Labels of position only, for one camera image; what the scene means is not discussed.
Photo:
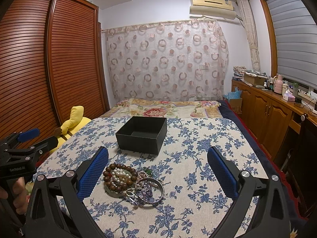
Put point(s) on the pink tissue box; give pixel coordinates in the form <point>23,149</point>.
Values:
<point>288,96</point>

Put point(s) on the blue gift bag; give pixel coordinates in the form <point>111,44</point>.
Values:
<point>236,94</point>

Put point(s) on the circle patterned sheer curtain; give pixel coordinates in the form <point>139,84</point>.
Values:
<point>168,61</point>

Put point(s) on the black jewelry box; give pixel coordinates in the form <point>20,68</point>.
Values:
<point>142,134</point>

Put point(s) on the wooden sideboard cabinet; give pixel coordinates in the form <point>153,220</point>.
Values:
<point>270,118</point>

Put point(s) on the pink thermos jug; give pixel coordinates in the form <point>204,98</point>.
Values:
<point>278,84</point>

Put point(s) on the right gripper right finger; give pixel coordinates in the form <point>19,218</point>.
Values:
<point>270,218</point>

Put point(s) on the brown louvered wardrobe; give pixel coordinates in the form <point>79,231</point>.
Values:
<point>51,60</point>

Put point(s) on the floral bed quilt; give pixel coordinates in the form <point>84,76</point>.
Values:
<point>144,108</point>

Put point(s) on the blue floral cloth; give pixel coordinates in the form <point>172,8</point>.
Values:
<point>194,203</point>

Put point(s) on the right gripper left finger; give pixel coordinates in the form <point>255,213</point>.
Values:
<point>56,207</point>

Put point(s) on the yellow plush toy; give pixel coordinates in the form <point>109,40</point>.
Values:
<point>75,122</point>

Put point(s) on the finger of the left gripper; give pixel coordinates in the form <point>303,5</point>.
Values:
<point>40,151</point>
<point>28,135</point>

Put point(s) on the silver bangle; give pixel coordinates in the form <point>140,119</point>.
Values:
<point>149,191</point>

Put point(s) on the beige side curtain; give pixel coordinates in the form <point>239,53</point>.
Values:
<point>250,29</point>

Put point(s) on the cream air conditioner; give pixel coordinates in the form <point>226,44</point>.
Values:
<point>213,8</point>

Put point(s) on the purple bead jewelry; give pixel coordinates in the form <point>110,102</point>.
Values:
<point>130,192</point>

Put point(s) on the person's left hand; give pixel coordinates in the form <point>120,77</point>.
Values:
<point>20,192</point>

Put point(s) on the cardboard box on cabinet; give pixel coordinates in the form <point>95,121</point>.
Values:
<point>254,79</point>

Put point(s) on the grey window blind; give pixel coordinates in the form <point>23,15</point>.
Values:
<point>295,38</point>

